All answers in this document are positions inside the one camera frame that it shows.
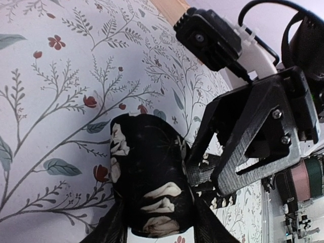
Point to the black white floral tie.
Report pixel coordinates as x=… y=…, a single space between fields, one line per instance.
x=148 y=174

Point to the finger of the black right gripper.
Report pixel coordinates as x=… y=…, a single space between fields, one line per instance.
x=226 y=117

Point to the wooden divided box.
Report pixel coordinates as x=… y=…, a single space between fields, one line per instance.
x=172 y=10

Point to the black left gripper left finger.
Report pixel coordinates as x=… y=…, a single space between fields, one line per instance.
x=112 y=228

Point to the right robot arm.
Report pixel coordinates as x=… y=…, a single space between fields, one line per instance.
x=304 y=51

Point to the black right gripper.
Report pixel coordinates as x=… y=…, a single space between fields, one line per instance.
x=278 y=115

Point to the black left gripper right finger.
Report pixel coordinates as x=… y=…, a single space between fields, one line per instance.
x=207 y=227

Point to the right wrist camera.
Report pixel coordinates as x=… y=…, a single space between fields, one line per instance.
x=220 y=44

